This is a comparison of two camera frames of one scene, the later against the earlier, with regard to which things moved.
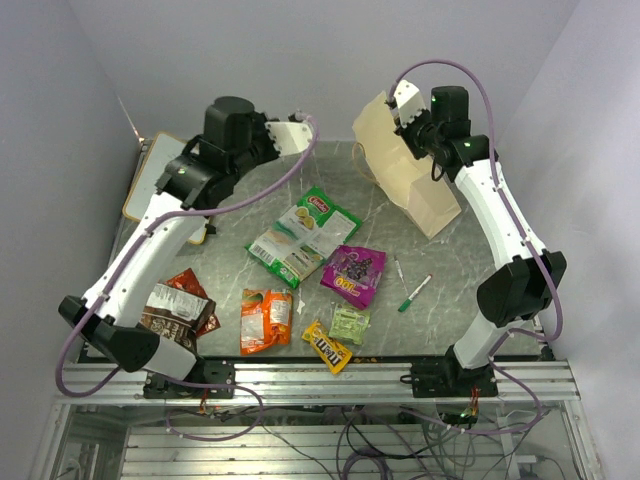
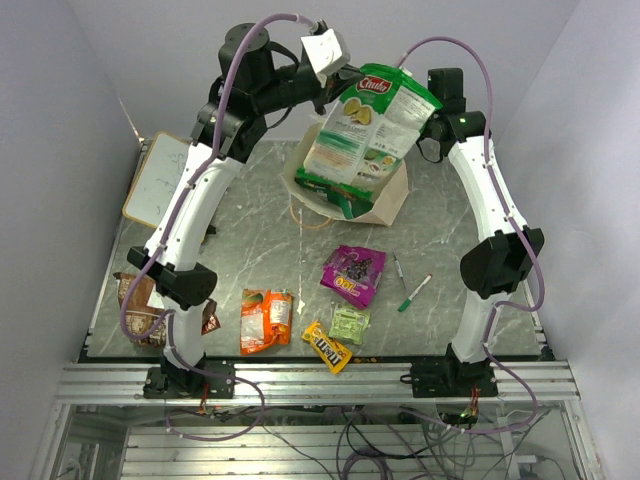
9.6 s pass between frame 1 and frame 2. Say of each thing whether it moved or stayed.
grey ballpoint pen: stayed
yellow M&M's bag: stayed
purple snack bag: stayed
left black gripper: moved
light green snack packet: stayed
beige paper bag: moved
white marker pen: stayed
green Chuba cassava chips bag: moved
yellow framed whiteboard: stayed
